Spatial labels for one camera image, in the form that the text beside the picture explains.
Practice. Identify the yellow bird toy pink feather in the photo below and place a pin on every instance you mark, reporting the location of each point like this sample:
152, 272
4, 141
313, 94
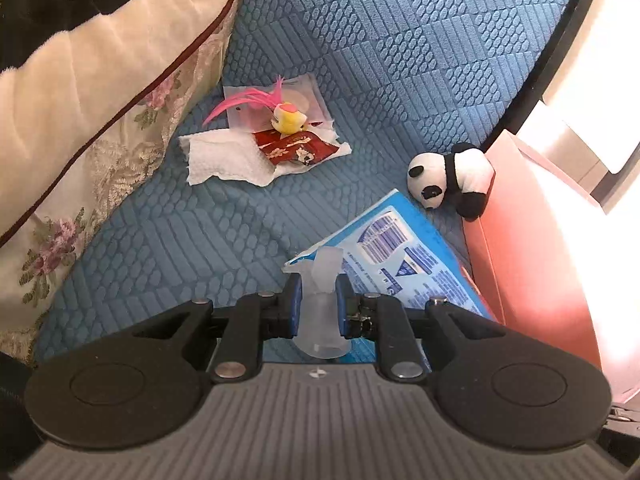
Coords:
286, 117

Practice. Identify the blue wet wipes packet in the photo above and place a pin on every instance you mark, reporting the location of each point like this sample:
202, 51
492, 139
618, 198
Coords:
400, 240

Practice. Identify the cream folding chair black frame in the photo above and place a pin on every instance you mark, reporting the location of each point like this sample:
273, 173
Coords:
580, 155

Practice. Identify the red foil packet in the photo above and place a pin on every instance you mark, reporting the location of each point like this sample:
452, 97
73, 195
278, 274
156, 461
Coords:
290, 149

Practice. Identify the panda plush toy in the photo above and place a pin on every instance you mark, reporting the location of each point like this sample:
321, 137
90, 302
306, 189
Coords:
470, 172

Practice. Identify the cream floral cushion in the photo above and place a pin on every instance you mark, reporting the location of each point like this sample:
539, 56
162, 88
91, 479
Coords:
75, 125

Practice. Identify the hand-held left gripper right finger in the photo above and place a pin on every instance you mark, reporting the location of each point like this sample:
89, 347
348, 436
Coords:
341, 305

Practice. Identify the translucent plastic bottle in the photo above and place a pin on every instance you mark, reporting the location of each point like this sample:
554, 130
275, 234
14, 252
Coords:
322, 280

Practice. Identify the clear plastic bag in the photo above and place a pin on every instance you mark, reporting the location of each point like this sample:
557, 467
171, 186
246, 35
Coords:
305, 95

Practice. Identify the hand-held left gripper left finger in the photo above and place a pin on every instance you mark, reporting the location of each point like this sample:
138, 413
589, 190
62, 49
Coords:
295, 305

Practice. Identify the pink cardboard box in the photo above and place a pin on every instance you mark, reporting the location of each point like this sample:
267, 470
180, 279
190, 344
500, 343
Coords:
530, 240

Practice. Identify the cream red black blanket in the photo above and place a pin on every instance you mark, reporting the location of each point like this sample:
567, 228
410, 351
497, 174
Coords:
75, 5

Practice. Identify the white paper tissue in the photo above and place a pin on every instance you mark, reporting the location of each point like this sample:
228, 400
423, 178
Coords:
220, 160

